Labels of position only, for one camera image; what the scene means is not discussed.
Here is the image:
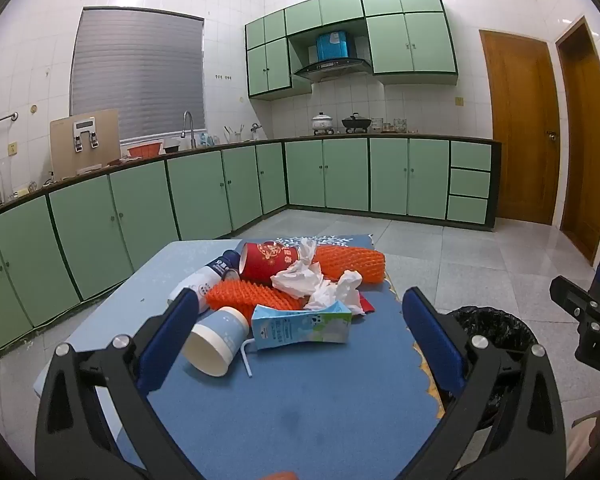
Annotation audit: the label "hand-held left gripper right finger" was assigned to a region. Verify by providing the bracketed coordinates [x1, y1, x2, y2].
[402, 287, 567, 480]

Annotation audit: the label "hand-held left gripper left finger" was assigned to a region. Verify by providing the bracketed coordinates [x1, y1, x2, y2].
[34, 287, 206, 480]

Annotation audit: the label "white and blue paper cup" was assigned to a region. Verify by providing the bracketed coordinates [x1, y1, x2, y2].
[182, 306, 251, 378]

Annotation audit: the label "white and navy drink bottle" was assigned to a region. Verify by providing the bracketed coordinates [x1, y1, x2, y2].
[167, 249, 242, 313]

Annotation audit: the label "bin with black bag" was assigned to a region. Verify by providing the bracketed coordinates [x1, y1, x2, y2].
[415, 306, 538, 431]

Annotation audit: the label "small orange foam net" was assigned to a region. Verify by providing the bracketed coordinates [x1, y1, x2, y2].
[205, 280, 306, 318]

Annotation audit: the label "white drinking straw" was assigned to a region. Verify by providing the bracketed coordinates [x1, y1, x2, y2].
[240, 337, 256, 377]

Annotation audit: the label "white tissue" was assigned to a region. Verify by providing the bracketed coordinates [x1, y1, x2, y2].
[271, 237, 326, 297]
[304, 270, 366, 317]

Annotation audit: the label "large orange foam net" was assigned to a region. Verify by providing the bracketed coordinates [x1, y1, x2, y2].
[312, 245, 386, 286]

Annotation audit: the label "red paper cup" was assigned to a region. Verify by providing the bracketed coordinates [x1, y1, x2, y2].
[239, 241, 301, 283]

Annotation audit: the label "blue and white milk carton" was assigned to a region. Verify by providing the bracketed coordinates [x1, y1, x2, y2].
[250, 304, 353, 351]

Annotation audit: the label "light blue table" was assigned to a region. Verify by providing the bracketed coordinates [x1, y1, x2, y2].
[32, 237, 451, 480]

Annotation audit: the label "beige trousers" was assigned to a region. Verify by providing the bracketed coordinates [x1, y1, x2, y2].
[565, 412, 600, 480]

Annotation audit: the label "plain wooden door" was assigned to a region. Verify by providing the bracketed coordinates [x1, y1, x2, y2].
[555, 16, 600, 266]

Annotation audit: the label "green base cabinets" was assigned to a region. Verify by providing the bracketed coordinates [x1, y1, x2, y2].
[0, 137, 502, 351]

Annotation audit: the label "blue table mat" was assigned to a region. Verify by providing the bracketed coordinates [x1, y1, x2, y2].
[115, 232, 446, 480]

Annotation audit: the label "red basin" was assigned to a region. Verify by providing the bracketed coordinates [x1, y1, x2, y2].
[126, 141, 162, 158]

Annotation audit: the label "metal faucet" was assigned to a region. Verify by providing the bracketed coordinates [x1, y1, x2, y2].
[181, 111, 197, 150]

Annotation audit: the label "wooden board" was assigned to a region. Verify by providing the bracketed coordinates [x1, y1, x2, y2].
[49, 108, 122, 178]

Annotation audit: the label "white device on board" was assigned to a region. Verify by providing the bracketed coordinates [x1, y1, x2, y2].
[70, 116, 101, 152]

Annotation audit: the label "clear plastic jug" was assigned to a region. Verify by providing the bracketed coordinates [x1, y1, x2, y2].
[0, 156, 18, 200]

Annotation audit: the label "black wok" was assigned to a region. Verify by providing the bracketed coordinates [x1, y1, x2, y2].
[341, 113, 373, 133]

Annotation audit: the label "grey window blind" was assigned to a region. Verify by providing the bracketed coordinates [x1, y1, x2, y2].
[70, 6, 205, 143]

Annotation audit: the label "black range hood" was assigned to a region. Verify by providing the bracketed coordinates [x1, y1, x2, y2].
[292, 57, 373, 83]

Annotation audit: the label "blue wrapped hood chimney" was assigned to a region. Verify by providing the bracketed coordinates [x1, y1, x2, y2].
[316, 31, 353, 61]

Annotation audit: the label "wooden door with handle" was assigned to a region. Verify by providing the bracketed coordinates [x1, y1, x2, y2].
[479, 30, 561, 226]

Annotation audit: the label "green wall cabinets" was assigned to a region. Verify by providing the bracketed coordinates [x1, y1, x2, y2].
[245, 0, 458, 101]

